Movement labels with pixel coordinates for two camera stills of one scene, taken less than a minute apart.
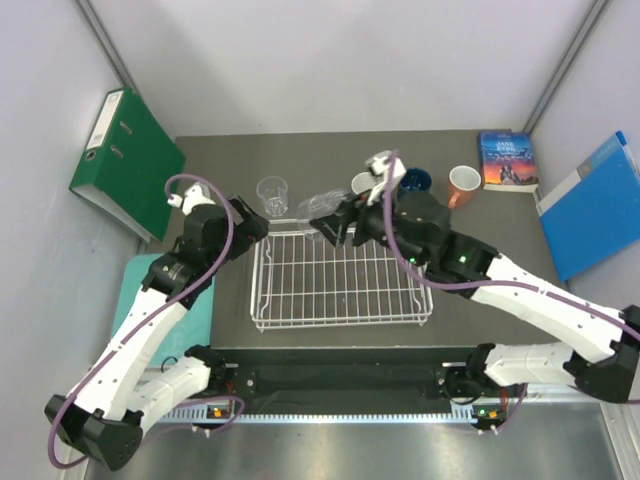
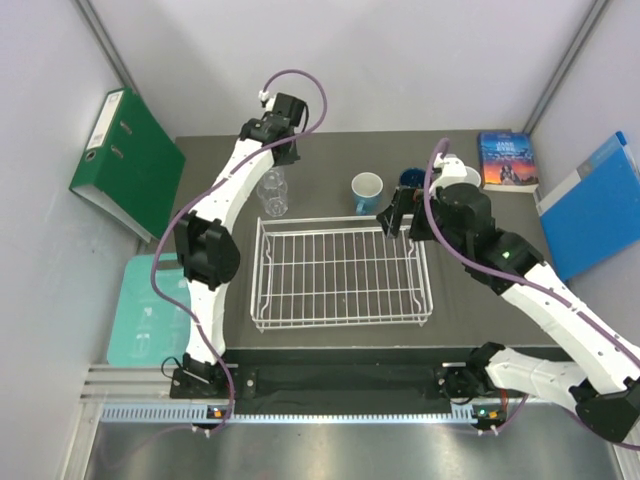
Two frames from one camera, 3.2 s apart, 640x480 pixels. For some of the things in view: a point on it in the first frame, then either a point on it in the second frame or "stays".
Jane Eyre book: x=507 y=162 stays
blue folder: x=595 y=212 stays
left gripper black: x=250 y=231 to x=288 y=158
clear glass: x=323 y=205 to x=273 y=185
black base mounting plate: x=345 y=377 stays
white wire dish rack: x=299 y=278 stays
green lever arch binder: x=124 y=160 stays
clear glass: x=274 y=191 stays
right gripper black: x=353 y=209 to x=404 y=202
